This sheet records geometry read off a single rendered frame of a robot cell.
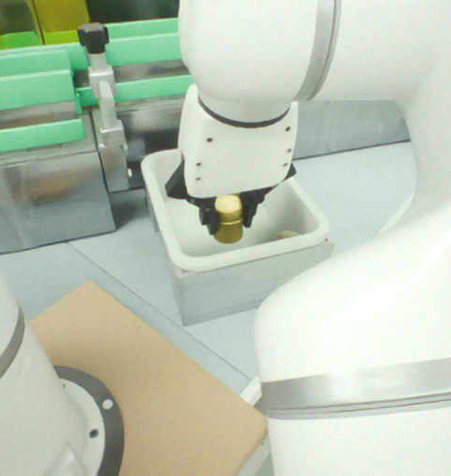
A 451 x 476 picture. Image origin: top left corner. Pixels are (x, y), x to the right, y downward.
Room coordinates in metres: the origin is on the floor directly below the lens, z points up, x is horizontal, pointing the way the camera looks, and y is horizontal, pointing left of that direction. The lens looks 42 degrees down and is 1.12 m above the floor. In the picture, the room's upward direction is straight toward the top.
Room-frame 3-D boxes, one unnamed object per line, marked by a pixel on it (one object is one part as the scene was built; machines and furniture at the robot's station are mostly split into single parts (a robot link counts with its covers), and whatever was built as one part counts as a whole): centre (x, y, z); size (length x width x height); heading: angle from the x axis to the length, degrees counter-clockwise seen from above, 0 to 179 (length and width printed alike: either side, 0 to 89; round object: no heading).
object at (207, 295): (0.42, 0.00, 0.79); 0.27 x 0.17 x 0.08; 18
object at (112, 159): (0.47, 0.14, 0.85); 0.09 x 0.04 x 0.07; 18
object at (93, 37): (0.46, 0.13, 0.95); 0.17 x 0.03 x 0.12; 18
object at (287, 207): (0.40, -0.01, 0.80); 0.22 x 0.17 x 0.09; 18
